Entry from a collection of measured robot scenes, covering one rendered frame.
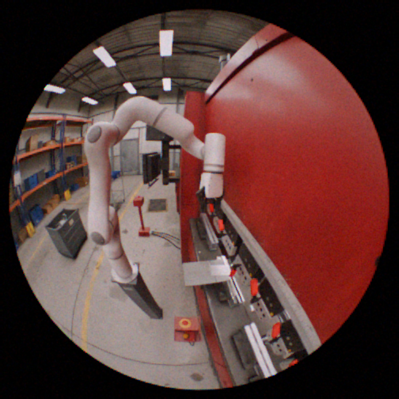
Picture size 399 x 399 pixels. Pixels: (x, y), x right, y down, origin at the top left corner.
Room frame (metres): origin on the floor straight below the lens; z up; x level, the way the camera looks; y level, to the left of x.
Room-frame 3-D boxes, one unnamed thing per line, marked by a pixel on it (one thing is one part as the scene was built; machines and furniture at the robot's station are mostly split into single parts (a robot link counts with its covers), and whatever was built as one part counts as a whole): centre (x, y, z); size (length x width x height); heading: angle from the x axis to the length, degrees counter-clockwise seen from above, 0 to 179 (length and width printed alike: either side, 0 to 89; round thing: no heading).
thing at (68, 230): (0.95, 2.57, 0.36); 0.80 x 0.60 x 0.72; 13
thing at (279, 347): (-0.06, -0.33, 1.26); 0.15 x 0.09 x 0.17; 12
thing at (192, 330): (0.11, 0.02, 0.75); 0.20 x 0.16 x 0.18; 5
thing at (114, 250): (0.40, 0.45, 1.30); 0.19 x 0.12 x 0.24; 20
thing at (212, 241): (1.05, -0.10, 0.92); 0.50 x 0.06 x 0.10; 12
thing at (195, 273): (0.48, -0.07, 1.00); 0.26 x 0.18 x 0.01; 102
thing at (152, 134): (1.64, 0.54, 1.53); 0.51 x 0.25 x 0.85; 2
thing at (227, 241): (0.53, -0.21, 1.26); 0.15 x 0.09 x 0.17; 12
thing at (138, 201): (1.92, 1.08, 0.41); 0.25 x 0.20 x 0.83; 102
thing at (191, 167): (1.50, -0.18, 1.15); 0.85 x 0.25 x 2.30; 102
